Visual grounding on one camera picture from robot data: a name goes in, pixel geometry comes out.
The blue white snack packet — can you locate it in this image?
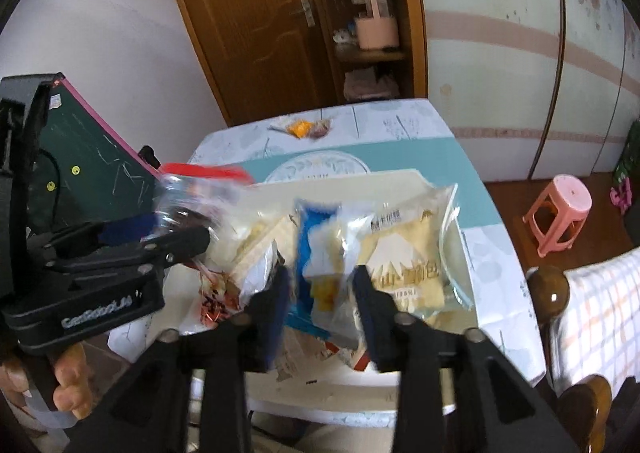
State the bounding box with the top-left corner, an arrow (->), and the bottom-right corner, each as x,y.
292,198 -> 373,359

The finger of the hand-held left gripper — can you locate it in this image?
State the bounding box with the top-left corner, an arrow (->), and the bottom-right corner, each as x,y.
46,213 -> 167,255
36,226 -> 212,275

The pale yellow snack packet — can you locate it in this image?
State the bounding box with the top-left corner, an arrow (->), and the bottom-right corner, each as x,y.
232,214 -> 297,276

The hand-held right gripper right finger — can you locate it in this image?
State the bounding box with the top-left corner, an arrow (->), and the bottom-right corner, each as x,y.
351,267 -> 581,453

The pink framed chalkboard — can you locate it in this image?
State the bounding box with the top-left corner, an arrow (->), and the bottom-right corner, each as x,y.
26,74 -> 164,247

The black chalkboard knob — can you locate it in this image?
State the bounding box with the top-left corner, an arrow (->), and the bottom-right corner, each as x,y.
136,145 -> 162,170

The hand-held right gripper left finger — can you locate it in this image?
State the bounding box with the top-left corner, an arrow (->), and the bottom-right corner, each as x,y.
65,266 -> 294,453

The orange wrapped candy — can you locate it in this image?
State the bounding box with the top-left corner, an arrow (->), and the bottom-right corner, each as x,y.
284,117 -> 314,140

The wooden shelf unit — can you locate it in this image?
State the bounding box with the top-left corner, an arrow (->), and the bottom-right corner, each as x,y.
304,0 -> 427,104

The teal patterned tablecloth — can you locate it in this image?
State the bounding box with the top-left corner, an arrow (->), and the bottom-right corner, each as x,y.
107,98 -> 549,430

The person's left hand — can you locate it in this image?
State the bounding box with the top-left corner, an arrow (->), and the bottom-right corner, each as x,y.
0,344 -> 97,434

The brown wooden door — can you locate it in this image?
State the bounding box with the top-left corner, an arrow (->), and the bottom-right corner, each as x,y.
156,0 -> 342,127

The clear packet with red strip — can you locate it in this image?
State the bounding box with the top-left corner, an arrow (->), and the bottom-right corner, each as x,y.
154,162 -> 257,256

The red white snack packet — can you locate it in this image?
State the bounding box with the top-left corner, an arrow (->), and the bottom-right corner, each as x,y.
197,240 -> 282,335

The wooden chair with checked cushion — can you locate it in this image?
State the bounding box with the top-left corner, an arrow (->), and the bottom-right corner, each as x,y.
525,264 -> 615,453

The pink checked blanket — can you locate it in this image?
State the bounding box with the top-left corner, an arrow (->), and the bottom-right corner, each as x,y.
549,247 -> 640,400

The clear bread packet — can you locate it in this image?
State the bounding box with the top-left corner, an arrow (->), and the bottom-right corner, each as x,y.
356,182 -> 474,320

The flowered sliding wardrobe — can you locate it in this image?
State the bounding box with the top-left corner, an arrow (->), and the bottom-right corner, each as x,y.
410,0 -> 640,182

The dark green bag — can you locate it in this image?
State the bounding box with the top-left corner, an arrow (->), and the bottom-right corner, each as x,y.
609,119 -> 640,214

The pink plastic stool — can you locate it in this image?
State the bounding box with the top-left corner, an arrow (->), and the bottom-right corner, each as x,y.
522,174 -> 594,257

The folded pink cloth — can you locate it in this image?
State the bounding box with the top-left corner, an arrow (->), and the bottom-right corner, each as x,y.
343,67 -> 394,102

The pink basket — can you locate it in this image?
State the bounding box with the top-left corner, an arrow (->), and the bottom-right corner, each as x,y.
354,0 -> 401,52

